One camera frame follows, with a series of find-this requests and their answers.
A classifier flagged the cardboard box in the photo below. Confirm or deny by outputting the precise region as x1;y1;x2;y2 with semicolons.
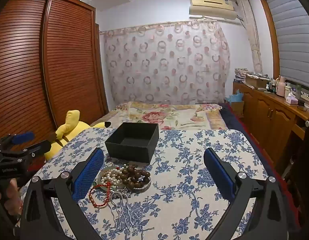
245;74;269;88

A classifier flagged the dark blue bedding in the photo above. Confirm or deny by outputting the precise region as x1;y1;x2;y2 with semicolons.
220;103;270;170

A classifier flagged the white air conditioner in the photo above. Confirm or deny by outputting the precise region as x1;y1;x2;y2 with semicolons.
189;0;238;20

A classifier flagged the brown slatted wooden wardrobe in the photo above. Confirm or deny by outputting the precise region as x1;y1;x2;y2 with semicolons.
0;0;109;155

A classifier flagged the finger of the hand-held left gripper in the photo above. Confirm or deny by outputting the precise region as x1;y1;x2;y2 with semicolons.
0;140;52;161
0;132;35;153

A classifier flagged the brown wooden bead bracelet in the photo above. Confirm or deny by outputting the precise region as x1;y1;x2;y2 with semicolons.
121;164;151;189

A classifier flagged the silver bangle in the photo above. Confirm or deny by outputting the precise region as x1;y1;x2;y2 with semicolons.
128;180;151;193

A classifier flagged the black jewelry box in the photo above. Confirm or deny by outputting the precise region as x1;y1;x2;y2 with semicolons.
105;122;159;164

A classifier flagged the circle patterned curtain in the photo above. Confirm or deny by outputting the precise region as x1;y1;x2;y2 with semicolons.
102;20;231;105

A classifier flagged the tied beige side curtain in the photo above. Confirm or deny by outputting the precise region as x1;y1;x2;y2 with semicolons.
238;0;264;74

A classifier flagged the yellow plush toy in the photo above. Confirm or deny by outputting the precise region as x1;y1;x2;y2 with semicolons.
44;110;111;160

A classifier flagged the grey window blind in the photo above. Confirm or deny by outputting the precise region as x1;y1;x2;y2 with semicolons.
265;0;309;90

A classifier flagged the wooden sideboard cabinet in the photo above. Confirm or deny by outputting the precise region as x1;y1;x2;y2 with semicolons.
233;80;309;178

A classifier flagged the white pearl necklace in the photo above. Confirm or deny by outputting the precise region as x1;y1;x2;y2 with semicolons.
101;166;128;189

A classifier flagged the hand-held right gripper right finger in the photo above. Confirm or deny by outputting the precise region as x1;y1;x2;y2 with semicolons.
203;148;290;240

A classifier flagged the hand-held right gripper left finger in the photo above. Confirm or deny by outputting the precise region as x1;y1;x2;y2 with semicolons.
19;147;105;240

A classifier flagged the blue floral tablecloth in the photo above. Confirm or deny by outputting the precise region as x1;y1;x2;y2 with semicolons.
19;127;269;240

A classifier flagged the pale green jade bangle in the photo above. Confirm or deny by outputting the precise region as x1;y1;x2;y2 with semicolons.
97;165;127;191

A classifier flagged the silver hairpin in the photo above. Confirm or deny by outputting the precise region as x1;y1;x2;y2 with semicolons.
108;192;131;227

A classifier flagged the person's left hand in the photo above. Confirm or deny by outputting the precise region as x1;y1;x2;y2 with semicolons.
0;179;23;214

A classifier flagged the tissue box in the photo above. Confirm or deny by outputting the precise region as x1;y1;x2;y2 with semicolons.
285;92;299;105

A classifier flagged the red cord bead bracelet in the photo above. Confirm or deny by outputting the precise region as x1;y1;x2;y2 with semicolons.
89;182;113;208

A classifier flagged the pink thermos jug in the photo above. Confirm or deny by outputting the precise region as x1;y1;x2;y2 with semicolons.
276;76;286;97

